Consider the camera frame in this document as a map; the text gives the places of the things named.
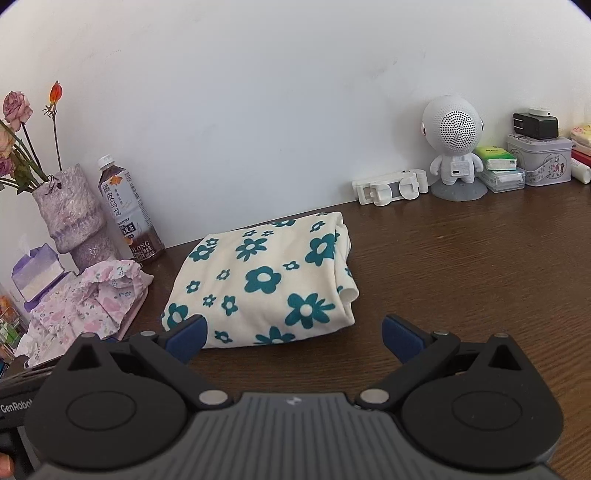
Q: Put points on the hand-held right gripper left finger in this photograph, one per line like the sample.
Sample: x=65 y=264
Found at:
x=187 y=339

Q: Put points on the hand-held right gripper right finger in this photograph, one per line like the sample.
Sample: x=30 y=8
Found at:
x=404 y=339

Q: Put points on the cream dress with teal flowers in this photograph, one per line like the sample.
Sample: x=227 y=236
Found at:
x=263 y=277

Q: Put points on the person's left hand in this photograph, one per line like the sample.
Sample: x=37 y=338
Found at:
x=5 y=462

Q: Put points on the pink floral garment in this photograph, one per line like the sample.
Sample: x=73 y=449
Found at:
x=87 y=304

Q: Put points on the tea bottle with white cap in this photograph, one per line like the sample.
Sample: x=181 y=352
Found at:
x=129 y=217

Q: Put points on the open purple tissue pack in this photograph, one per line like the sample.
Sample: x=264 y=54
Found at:
x=39 y=274

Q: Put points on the purple textured vase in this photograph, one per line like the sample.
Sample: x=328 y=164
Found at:
x=76 y=217

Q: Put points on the clear plastic box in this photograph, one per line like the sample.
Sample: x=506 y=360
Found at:
x=501 y=181

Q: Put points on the green tissue packet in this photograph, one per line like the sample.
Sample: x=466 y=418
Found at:
x=496 y=158

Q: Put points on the white robot speaker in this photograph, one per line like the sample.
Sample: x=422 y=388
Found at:
x=452 y=134

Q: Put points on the grey tin box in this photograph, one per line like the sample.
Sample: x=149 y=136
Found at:
x=540 y=161

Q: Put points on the black charger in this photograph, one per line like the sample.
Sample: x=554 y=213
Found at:
x=535 y=125

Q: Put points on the yellow packet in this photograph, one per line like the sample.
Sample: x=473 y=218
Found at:
x=582 y=134

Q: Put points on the dried pink rose bouquet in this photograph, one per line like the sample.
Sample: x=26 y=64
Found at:
x=16 y=124

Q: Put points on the orange rosebud stem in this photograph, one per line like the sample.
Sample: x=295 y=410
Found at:
x=56 y=94

